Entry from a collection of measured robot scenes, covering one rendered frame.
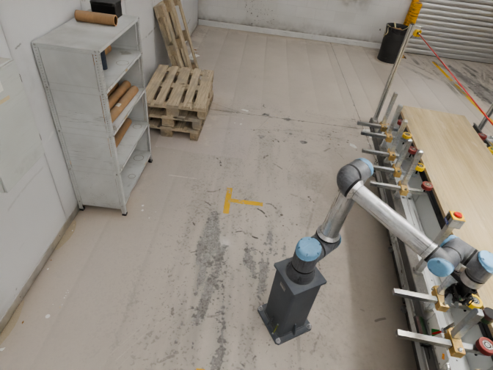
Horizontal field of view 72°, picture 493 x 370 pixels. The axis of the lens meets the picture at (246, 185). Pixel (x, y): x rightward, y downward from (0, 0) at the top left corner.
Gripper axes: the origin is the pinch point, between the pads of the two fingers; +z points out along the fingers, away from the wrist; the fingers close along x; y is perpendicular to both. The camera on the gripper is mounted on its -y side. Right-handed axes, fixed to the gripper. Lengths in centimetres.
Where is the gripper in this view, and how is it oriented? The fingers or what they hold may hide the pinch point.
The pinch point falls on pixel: (447, 301)
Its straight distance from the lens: 204.3
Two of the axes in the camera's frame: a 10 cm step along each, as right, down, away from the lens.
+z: -1.1, 7.6, 6.4
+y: -1.6, 6.3, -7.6
